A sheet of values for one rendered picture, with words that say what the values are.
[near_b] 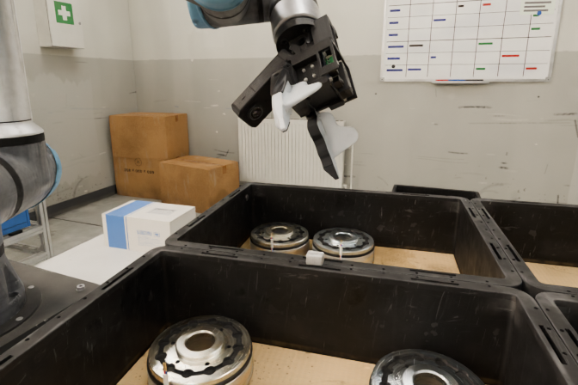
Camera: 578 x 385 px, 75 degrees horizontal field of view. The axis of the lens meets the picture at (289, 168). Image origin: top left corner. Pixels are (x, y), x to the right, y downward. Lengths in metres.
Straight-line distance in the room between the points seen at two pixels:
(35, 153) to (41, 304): 0.23
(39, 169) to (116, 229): 0.39
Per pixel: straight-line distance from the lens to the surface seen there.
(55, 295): 0.72
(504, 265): 0.48
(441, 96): 3.29
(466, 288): 0.42
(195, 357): 0.41
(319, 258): 0.41
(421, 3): 3.32
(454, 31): 3.29
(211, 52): 3.85
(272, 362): 0.45
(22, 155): 0.72
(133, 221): 1.03
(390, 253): 0.70
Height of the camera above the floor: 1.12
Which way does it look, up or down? 13 degrees down
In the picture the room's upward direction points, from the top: straight up
